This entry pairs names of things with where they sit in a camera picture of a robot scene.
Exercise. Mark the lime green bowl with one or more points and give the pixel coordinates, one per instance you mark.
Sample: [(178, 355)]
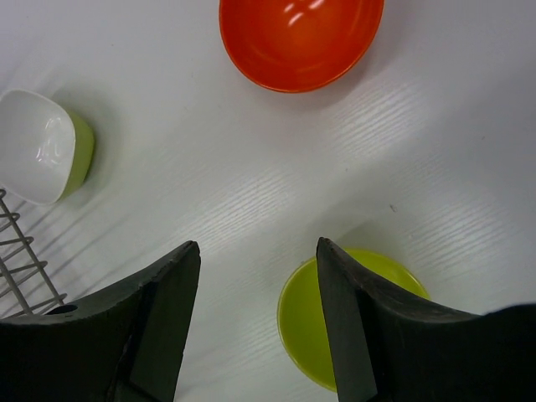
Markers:
[(300, 319)]

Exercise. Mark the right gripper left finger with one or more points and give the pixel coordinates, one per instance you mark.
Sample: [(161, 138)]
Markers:
[(124, 342)]

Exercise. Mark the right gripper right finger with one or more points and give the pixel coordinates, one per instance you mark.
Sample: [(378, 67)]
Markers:
[(388, 344)]

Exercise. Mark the orange-red bowl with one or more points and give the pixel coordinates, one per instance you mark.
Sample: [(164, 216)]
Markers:
[(297, 46)]

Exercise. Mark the square white bowl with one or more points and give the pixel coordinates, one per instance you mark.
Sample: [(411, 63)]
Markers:
[(46, 150)]

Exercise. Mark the grey wire dish rack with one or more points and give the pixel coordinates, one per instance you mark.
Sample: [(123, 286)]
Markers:
[(26, 288)]

